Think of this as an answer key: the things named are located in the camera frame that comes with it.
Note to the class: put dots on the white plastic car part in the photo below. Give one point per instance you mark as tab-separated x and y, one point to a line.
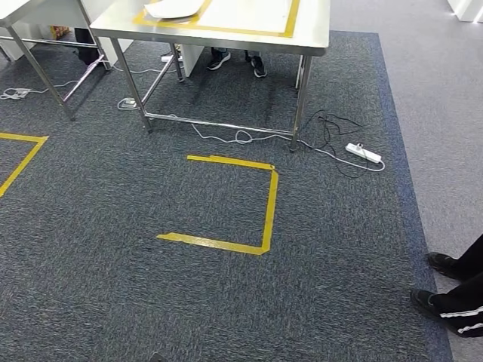
173	7

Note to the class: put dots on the yellow workbench tape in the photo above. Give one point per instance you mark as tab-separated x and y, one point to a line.
292	15

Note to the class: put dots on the steel workbench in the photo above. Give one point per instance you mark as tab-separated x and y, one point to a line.
309	25
15	10

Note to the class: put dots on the yellow floor tape square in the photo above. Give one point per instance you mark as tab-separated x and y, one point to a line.
23	136
269	210

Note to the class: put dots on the white table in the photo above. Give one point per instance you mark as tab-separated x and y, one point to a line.
192	57

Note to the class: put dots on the floor outlet box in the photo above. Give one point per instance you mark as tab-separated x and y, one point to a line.
128	103

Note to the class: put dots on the white desk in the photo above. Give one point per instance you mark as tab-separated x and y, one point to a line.
117	47

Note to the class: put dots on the black bag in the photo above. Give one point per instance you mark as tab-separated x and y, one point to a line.
87	50

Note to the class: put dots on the yellow orange packet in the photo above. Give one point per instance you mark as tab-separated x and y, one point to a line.
60	32

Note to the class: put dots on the white angular plinth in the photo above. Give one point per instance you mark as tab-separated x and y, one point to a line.
468	9

